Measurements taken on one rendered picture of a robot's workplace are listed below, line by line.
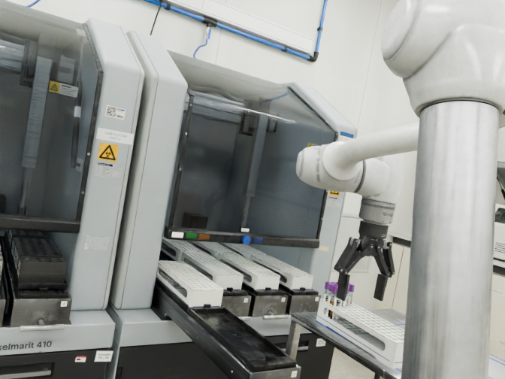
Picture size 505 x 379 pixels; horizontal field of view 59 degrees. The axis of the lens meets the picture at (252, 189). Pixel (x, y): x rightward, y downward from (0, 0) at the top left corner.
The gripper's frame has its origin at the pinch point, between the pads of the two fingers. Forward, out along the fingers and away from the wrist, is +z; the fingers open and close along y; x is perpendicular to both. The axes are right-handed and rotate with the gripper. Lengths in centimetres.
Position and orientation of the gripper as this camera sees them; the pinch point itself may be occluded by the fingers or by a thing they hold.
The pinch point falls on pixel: (360, 295)
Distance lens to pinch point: 127.8
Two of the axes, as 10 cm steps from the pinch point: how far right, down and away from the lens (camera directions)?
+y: 8.7, 1.3, 4.8
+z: -1.7, 9.8, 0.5
